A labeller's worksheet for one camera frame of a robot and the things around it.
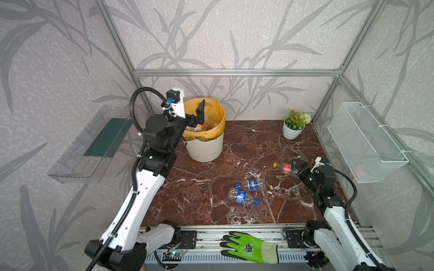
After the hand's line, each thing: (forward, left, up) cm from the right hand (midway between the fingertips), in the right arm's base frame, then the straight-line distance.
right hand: (295, 159), depth 83 cm
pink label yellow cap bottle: (+1, +3, -11) cm, 12 cm away
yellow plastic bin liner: (+25, +41, +4) cm, 48 cm away
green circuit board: (-38, +58, -16) cm, 72 cm away
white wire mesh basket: (-9, -20, +19) cm, 29 cm away
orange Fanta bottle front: (+13, +48, +10) cm, 51 cm away
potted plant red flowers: (+26, -6, -1) cm, 27 cm away
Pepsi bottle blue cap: (-9, +19, -10) cm, 23 cm away
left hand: (+5, +45, +37) cm, 59 cm away
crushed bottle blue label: (-15, +27, -11) cm, 33 cm away
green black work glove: (-35, +27, -12) cm, 46 cm away
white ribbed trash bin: (+6, +46, -2) cm, 46 cm away
